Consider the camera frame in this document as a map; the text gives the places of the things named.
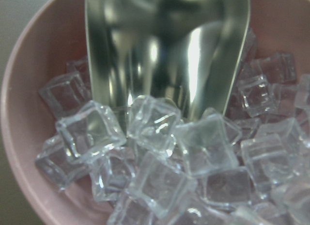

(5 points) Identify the stainless steel ice scoop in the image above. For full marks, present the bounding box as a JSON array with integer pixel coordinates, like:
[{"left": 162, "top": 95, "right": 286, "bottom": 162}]
[{"left": 85, "top": 0, "right": 251, "bottom": 121}]

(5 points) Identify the pile of clear ice cubes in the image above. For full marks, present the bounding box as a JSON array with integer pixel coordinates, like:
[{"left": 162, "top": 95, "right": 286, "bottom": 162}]
[{"left": 35, "top": 31, "right": 310, "bottom": 225}]

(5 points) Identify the pink bowl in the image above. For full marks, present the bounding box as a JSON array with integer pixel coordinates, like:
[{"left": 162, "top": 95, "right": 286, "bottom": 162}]
[{"left": 0, "top": 0, "right": 310, "bottom": 225}]

